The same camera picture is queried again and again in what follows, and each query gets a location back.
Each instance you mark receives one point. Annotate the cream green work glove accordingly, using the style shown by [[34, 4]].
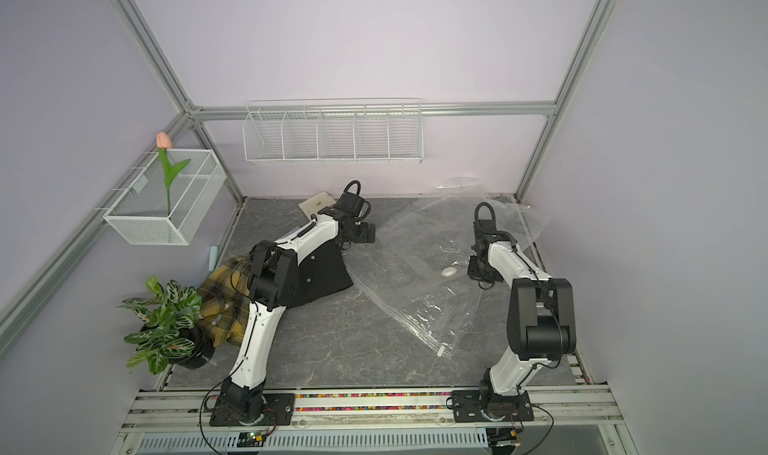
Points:
[[314, 204]]

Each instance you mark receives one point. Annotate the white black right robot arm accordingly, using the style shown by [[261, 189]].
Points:
[[540, 326]]

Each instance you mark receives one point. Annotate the clear plastic vacuum bag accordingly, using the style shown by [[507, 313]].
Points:
[[401, 271]]

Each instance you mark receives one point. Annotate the yellow plaid shirt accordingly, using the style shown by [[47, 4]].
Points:
[[225, 302]]

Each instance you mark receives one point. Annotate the green potted plant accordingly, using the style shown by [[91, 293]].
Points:
[[170, 332]]

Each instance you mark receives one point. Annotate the pink artificial tulip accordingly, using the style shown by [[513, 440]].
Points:
[[170, 170]]

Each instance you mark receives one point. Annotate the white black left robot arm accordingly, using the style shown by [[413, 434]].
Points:
[[271, 282]]

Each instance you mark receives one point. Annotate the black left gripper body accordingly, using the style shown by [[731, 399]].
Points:
[[360, 233]]

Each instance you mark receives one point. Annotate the white wire side basket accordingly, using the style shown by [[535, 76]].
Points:
[[139, 212]]

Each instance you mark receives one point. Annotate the white wire wall shelf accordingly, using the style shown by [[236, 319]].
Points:
[[338, 130]]

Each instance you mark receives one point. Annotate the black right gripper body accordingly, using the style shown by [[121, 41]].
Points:
[[477, 272]]

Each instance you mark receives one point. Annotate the black shirt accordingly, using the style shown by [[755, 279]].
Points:
[[321, 274]]

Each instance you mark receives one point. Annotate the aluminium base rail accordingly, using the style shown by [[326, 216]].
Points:
[[430, 407]]

